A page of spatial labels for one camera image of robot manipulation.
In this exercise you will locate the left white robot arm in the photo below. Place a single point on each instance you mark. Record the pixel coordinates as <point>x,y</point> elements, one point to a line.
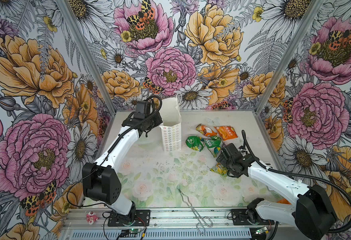
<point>99,179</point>

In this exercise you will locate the round green snack packet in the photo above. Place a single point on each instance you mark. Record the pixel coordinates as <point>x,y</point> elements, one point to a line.
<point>195,143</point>

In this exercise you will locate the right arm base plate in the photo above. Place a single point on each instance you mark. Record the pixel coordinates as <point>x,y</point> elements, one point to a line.
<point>242,217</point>

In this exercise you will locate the orange plastic bottle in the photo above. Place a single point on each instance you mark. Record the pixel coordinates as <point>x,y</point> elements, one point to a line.
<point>283,201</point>

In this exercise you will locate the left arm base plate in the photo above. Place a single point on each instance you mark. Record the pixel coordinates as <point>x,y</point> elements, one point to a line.
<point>136,218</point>

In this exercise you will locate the orange red snack bag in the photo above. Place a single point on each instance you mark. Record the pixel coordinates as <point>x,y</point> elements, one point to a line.
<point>226,132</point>

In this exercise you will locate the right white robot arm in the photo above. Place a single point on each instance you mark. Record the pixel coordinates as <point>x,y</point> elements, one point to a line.
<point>308,208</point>

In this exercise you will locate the metal wire tongs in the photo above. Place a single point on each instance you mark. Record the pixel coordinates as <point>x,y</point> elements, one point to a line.
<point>203,222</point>

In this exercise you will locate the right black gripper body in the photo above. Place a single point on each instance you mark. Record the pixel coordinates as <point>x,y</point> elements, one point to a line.
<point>228,164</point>

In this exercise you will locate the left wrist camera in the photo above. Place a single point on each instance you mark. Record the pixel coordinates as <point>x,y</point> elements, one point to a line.
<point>142,110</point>

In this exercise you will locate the orange snack packet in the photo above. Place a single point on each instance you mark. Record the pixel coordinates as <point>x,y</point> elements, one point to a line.
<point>206,131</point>

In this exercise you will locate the aluminium front rail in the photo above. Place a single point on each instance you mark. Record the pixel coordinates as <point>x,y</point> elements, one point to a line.
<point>160,218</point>

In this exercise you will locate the white printed paper bag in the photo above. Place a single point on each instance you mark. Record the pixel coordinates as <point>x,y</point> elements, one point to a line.
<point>171,124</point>

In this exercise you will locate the pink white small toy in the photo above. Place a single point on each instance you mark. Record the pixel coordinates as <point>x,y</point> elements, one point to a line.
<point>91,217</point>

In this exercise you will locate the yellow green snack bag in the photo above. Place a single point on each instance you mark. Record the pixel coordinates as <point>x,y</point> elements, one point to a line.
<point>219,169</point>

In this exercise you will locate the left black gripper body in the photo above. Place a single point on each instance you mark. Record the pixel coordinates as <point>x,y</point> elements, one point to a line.
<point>154,120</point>

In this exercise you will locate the small green snack packet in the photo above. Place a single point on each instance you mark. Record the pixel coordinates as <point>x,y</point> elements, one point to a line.
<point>214,145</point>

